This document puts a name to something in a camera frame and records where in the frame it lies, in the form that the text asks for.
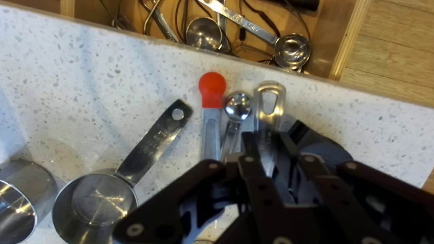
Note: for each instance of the wooden drawer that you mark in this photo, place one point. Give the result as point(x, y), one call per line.
point(325, 44)

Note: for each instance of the small silver measuring spoon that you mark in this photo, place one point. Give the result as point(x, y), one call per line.
point(238, 105)

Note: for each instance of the silver and red measuring spoon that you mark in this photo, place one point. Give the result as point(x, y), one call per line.
point(212, 88)

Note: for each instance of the silver measuring spoon round bowl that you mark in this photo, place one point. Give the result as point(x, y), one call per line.
point(202, 34)

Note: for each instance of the black and grey kitchen tool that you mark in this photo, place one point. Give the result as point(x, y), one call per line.
point(322, 147)

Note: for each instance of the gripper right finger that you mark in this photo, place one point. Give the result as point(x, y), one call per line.
point(339, 210)

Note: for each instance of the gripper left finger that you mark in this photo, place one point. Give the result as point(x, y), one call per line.
point(169, 206)

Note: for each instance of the large silver measuring cup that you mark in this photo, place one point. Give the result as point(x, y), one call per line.
point(20, 200)

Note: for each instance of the silver measuring spoon deep bowl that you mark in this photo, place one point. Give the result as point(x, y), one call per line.
point(292, 51)

